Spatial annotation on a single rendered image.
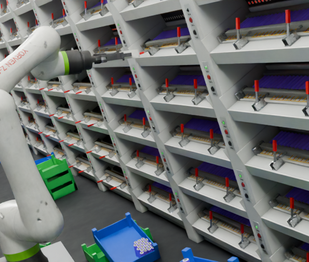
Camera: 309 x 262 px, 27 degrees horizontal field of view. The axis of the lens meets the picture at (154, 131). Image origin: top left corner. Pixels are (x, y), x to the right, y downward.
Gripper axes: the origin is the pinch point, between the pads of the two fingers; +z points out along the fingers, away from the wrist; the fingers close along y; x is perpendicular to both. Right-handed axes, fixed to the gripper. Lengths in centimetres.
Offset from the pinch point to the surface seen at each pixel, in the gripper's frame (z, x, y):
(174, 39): 13.9, 3.7, 13.6
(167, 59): 9.4, -3.1, 15.5
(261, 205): 23, -56, 53
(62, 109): 18, -40, -211
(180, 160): 24, -50, -18
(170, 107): 13.8, -23.6, 2.1
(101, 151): 21, -62, -138
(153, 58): 9.0, -2.8, 2.7
